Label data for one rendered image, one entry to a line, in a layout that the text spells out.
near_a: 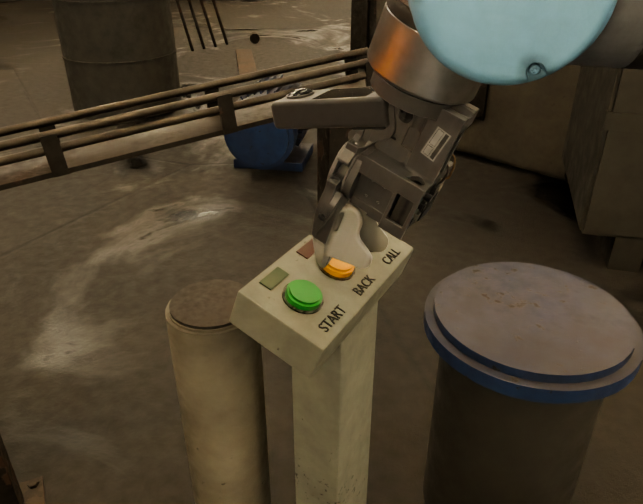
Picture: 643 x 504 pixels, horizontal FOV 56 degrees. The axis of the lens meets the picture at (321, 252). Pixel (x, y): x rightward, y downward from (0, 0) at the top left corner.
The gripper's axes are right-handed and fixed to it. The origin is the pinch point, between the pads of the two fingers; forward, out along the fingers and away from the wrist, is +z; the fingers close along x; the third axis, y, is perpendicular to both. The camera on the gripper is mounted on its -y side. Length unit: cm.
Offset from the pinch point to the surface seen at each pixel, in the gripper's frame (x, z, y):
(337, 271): 5.9, 5.9, 0.9
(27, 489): -7, 82, -34
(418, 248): 118, 73, -6
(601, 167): 132, 26, 26
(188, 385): -2.6, 28.8, -9.0
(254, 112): 30.8, 8.7, -28.6
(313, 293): 0.3, 5.6, 0.9
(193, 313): 0.1, 19.8, -12.5
